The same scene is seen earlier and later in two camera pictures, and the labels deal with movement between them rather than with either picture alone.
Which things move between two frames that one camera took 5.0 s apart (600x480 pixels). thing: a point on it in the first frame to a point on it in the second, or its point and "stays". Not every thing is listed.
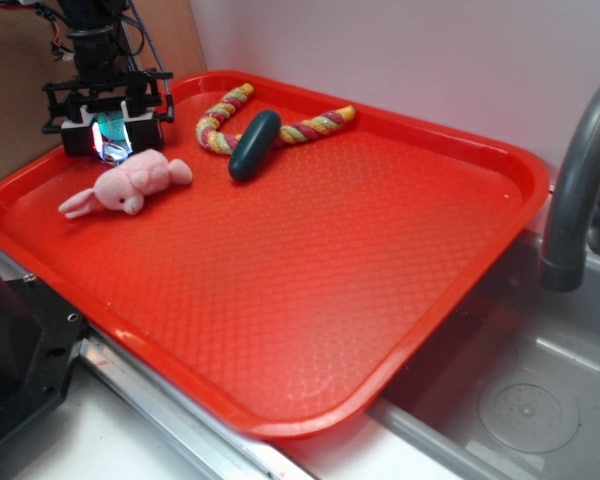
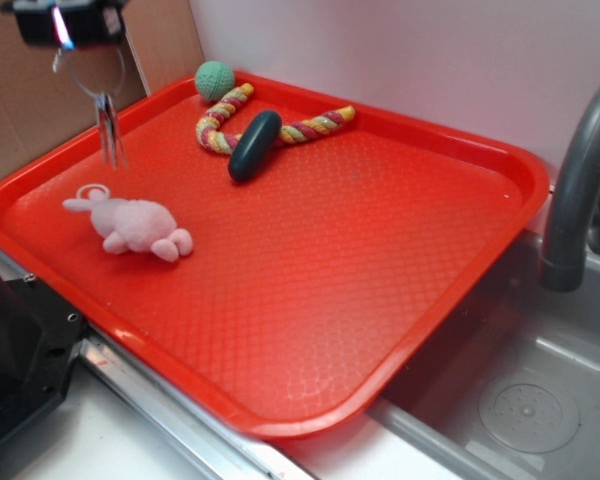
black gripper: [106, 91] to [77, 25]
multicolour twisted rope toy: [232, 98] stays
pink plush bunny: [126, 187] to [134, 225]
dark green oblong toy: [254, 145] stays
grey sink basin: [518, 382] stays
